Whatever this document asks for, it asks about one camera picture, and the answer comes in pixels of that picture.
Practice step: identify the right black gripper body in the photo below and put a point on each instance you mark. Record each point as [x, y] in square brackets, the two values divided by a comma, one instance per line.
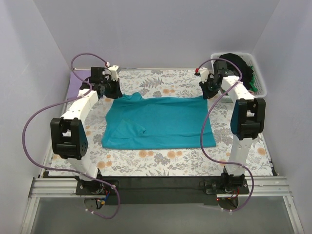
[209, 88]

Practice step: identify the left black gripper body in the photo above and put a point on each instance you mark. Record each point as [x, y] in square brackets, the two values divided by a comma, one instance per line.
[113, 90]

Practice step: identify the teal t shirt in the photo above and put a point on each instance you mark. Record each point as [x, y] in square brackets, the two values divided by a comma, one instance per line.
[137, 123]

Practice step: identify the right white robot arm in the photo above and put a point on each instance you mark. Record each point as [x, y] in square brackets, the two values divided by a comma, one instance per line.
[232, 77]

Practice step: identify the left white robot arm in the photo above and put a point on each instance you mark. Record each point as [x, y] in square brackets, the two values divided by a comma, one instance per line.
[68, 135]

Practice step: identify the folded purple t shirt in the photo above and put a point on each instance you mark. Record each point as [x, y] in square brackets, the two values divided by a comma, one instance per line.
[75, 83]

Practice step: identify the black t shirt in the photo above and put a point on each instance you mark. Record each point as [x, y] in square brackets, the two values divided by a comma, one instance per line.
[246, 70]

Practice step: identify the green t shirt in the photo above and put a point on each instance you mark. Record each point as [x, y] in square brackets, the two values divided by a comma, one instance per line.
[253, 88]

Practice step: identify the white laundry basket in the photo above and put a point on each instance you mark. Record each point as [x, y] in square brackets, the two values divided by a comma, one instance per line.
[258, 83]

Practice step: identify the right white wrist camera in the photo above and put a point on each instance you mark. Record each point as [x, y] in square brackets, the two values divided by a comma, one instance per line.
[202, 73]

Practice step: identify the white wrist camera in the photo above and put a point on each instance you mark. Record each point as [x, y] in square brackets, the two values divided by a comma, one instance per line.
[113, 71]
[202, 73]

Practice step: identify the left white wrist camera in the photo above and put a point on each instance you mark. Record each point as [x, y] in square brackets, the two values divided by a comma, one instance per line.
[113, 71]

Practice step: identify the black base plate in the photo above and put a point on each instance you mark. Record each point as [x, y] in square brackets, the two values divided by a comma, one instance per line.
[163, 189]

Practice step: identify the aluminium frame rail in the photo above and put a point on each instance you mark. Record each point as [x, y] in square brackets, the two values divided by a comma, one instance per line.
[66, 188]

